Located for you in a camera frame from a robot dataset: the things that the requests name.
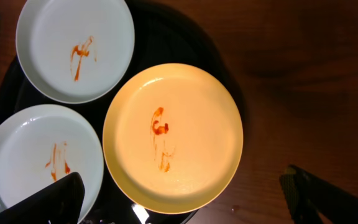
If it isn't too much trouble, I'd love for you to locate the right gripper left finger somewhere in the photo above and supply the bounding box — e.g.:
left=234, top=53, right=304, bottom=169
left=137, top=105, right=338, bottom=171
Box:
left=0, top=172, right=85, bottom=224

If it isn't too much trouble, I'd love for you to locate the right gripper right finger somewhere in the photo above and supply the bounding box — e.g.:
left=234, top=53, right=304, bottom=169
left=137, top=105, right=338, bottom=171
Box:
left=279, top=165, right=358, bottom=223

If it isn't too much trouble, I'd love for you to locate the light blue plate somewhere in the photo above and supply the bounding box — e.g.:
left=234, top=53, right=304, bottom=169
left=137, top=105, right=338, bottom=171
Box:
left=16, top=0, right=135, bottom=104
left=0, top=105, right=104, bottom=221

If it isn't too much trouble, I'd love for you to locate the yellow plate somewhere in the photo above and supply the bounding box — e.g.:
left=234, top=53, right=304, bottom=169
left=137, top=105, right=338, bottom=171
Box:
left=103, top=63, right=244, bottom=214

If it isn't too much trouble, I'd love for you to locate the round black serving tray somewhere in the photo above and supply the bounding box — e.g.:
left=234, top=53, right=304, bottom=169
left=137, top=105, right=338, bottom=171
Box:
left=0, top=1, right=247, bottom=223

